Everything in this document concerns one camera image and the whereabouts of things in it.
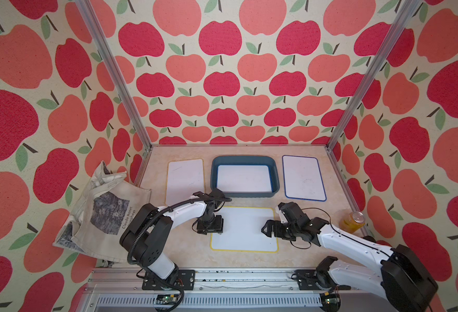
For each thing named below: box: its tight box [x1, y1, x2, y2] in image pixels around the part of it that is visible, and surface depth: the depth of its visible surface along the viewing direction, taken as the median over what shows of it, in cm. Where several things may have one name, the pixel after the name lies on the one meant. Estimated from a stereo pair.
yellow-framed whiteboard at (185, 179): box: [165, 158, 206, 206], surface depth 110 cm
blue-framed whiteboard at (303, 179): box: [282, 154, 327, 202], surface depth 107 cm
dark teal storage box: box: [244, 155, 281, 198], surface depth 106 cm
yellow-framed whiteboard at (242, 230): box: [210, 206, 279, 253], surface depth 86 cm
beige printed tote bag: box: [52, 161, 152, 264], surface depth 77 cm
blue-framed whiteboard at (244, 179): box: [216, 165, 273, 193], surface depth 107 cm
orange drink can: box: [338, 211, 365, 234], surface depth 82 cm
